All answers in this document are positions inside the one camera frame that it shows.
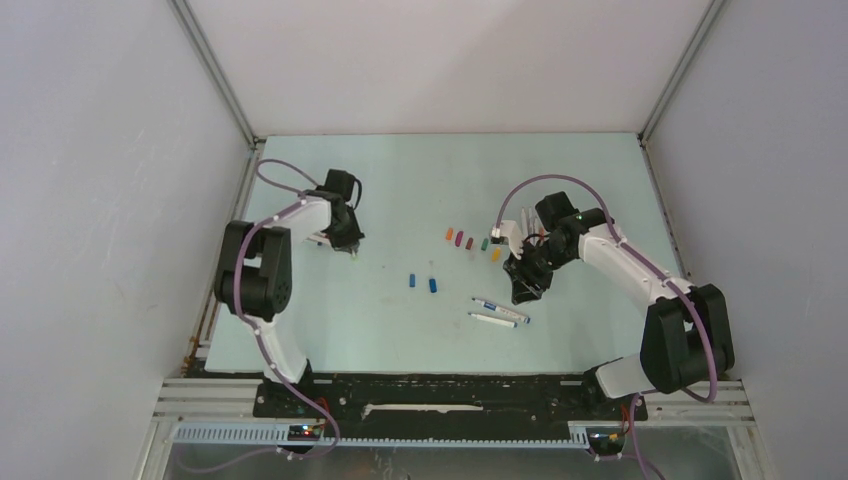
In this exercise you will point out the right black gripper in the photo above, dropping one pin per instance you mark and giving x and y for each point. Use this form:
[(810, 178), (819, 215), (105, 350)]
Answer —
[(525, 282)]

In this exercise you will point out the aluminium frame rail right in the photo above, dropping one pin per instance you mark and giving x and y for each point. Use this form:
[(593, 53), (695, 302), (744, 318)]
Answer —
[(655, 135)]

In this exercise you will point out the blue cap thick marker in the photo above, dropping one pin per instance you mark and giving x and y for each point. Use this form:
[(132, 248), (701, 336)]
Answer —
[(500, 310)]

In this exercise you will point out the blue cap thin marker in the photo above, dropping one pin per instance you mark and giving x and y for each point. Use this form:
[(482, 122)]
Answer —
[(493, 320)]

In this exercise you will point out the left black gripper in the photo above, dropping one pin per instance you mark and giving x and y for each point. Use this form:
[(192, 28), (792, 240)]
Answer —
[(349, 242)]

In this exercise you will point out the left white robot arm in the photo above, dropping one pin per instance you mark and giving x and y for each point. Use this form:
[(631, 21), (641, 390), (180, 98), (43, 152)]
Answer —
[(254, 275)]

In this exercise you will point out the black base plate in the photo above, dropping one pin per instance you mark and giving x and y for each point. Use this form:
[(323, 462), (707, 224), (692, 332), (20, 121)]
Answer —
[(447, 406)]

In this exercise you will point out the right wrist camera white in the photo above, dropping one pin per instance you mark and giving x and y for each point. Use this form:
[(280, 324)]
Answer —
[(509, 232)]

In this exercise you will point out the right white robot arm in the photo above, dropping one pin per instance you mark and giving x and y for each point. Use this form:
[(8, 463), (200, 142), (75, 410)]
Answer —
[(686, 336)]

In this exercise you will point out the magenta cap marker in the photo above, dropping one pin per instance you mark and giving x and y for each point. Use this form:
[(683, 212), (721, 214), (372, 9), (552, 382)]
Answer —
[(531, 221)]

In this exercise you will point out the grey cable duct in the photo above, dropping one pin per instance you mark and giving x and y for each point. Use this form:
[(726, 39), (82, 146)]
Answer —
[(299, 435)]

